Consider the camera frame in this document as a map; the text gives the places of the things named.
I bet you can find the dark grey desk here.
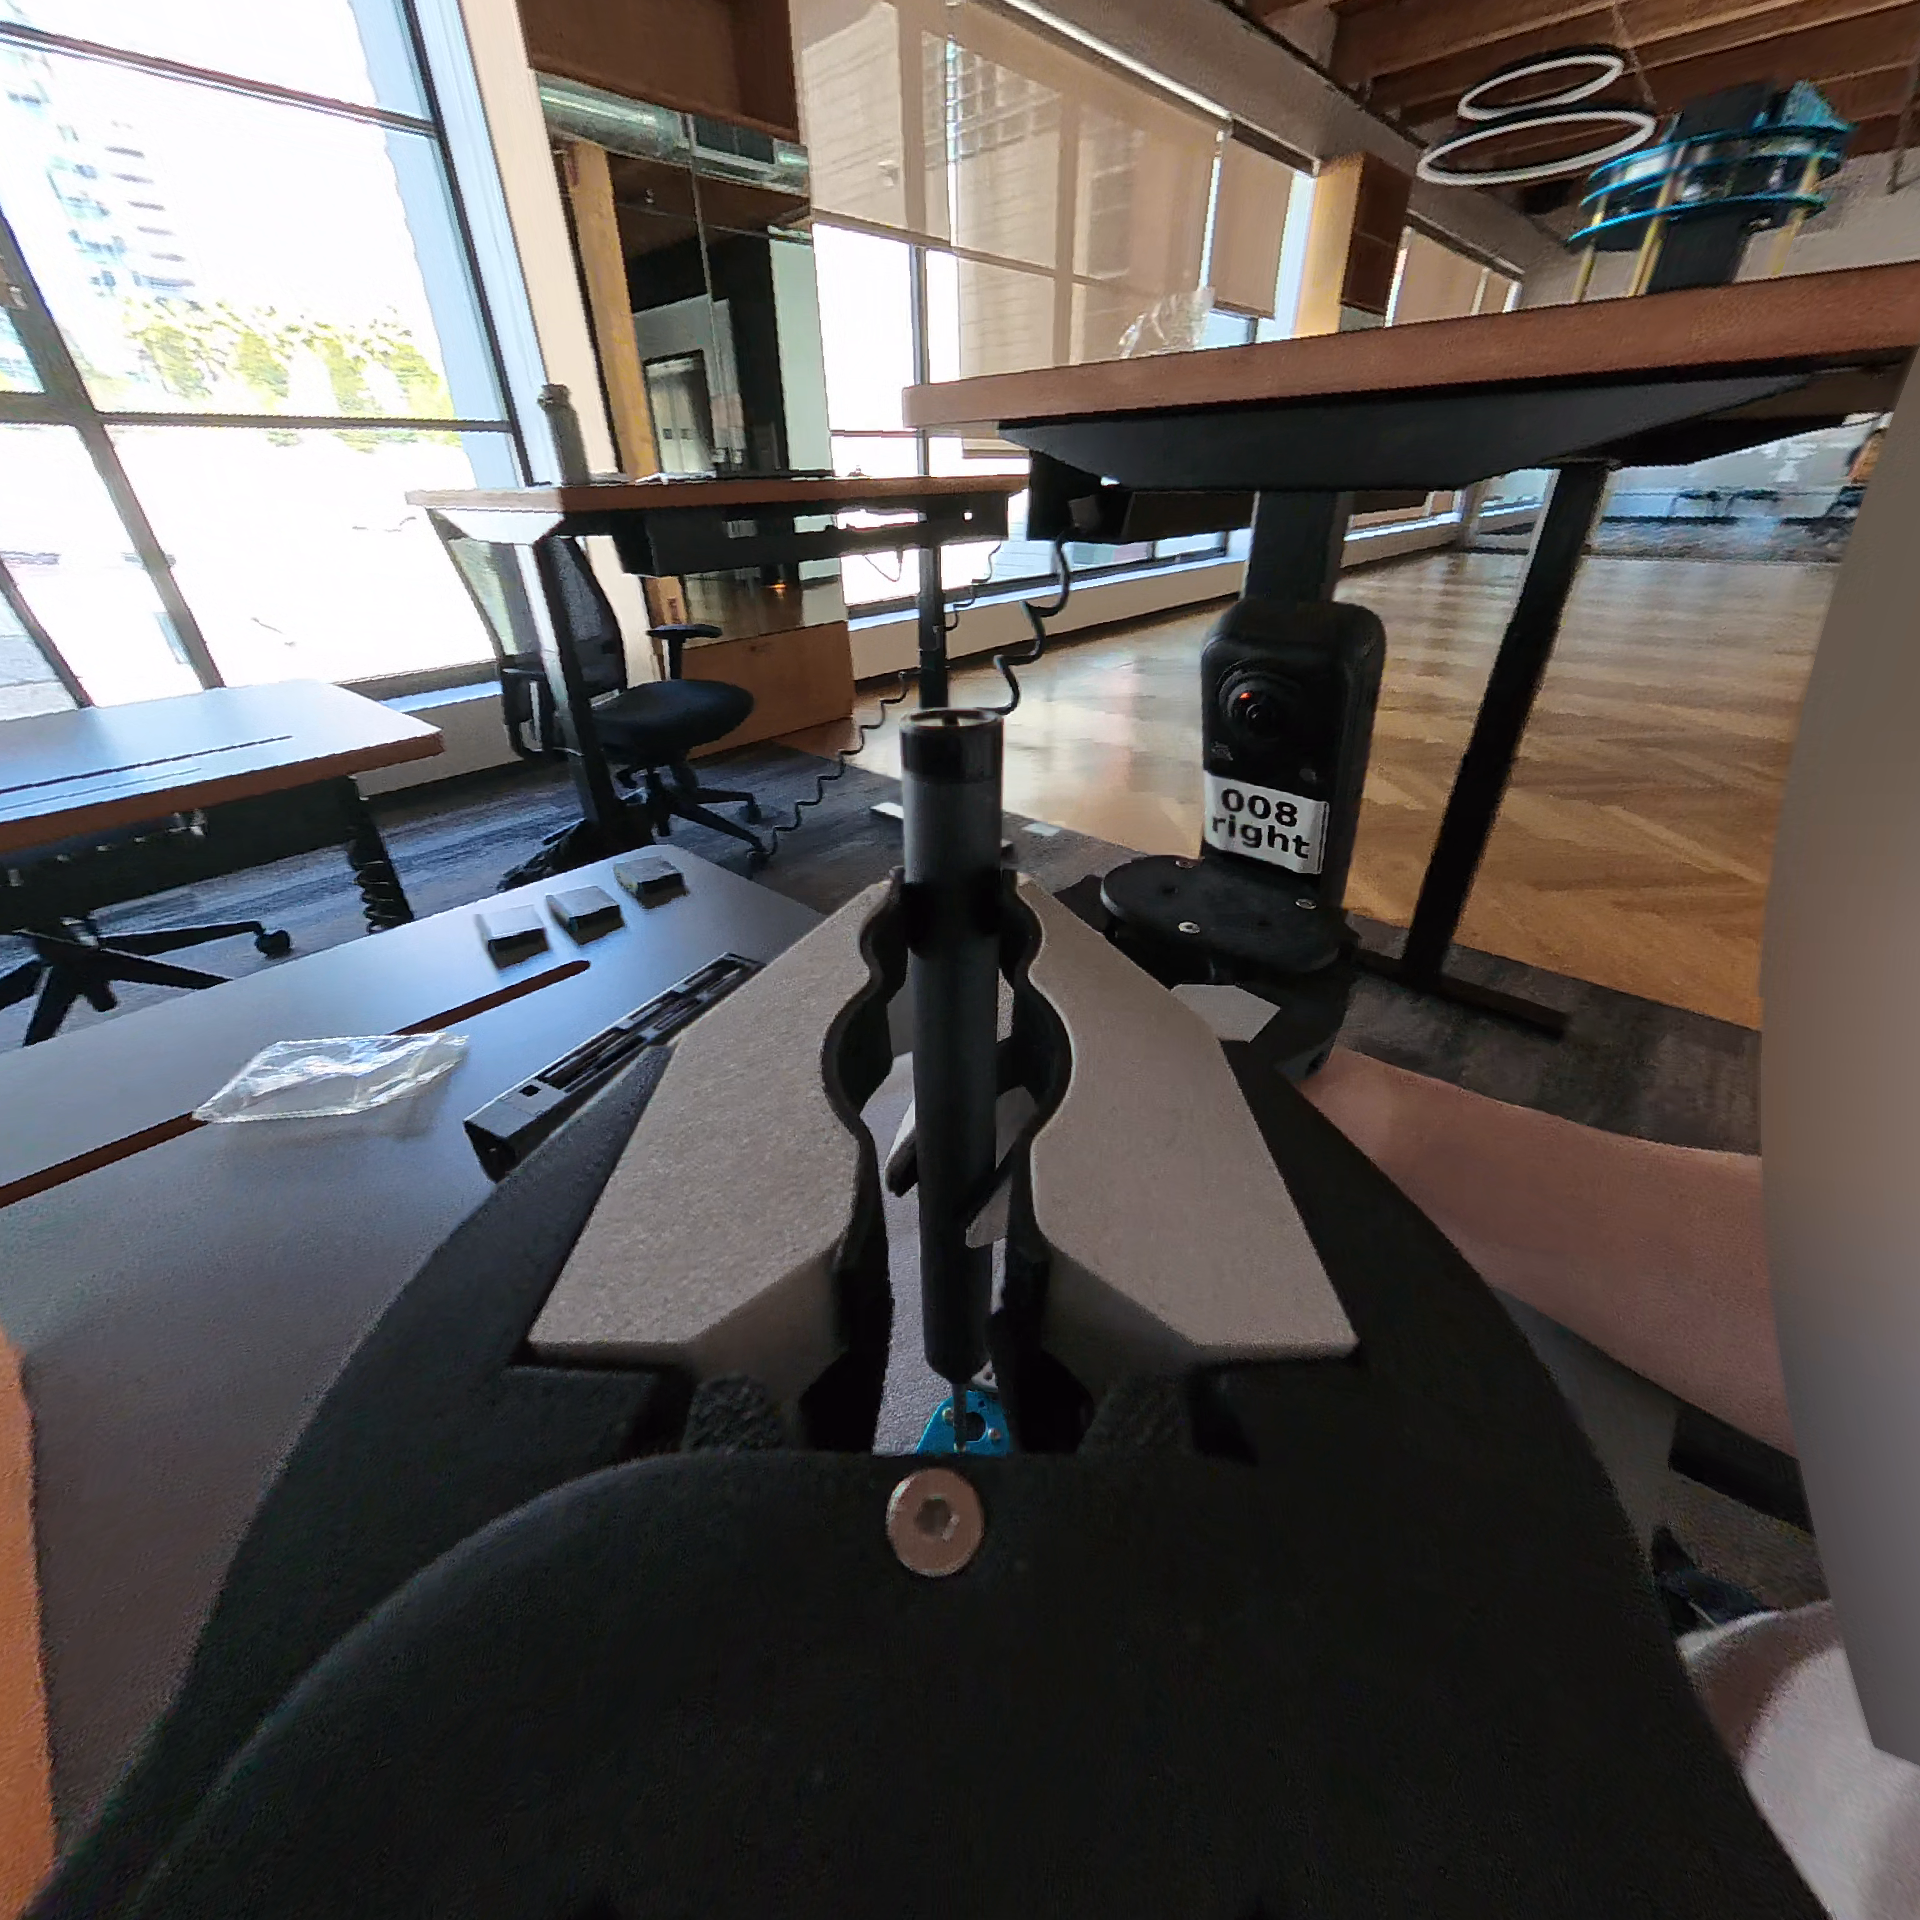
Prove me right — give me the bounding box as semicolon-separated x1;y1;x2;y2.
0;844;841;1920

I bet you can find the wooden desk with black legs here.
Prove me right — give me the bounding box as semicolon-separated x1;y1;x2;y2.
407;471;1039;842

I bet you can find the person's right forearm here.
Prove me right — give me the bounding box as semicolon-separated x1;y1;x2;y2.
1296;1046;1805;1454

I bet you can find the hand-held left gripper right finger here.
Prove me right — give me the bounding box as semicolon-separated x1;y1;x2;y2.
984;876;1360;1394

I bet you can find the person's white garment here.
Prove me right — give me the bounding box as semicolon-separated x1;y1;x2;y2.
1677;1592;1920;1920

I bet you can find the long black bit case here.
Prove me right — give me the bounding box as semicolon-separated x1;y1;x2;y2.
464;950;769;1181

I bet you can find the black coiled cable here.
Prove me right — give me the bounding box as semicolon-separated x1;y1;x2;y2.
984;536;1077;723
757;540;1009;867

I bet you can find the small white ring lamp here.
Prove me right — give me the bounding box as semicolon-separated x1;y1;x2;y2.
1459;48;1632;122

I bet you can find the blue tiered robot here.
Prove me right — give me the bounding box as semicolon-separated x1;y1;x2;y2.
1569;83;1857;296

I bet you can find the brown desk with slot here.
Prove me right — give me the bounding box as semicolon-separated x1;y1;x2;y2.
0;678;449;935

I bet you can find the black office chair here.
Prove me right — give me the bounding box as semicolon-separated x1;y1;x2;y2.
428;509;770;888
0;838;298;1055

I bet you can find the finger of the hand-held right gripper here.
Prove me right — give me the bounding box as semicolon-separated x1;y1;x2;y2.
885;1083;1041;1250

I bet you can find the large white ring lamp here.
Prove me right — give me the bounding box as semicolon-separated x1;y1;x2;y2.
1417;108;1661;188

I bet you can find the silver air duct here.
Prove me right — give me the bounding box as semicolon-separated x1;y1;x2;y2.
537;76;811;168

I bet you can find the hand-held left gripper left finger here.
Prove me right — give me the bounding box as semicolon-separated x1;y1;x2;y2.
528;879;915;1404

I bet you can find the dark grey electric screwdriver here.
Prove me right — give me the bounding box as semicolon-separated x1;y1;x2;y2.
893;708;1009;1394

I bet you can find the tall wooden standing desk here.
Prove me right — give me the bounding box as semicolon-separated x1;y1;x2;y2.
904;270;1920;1039

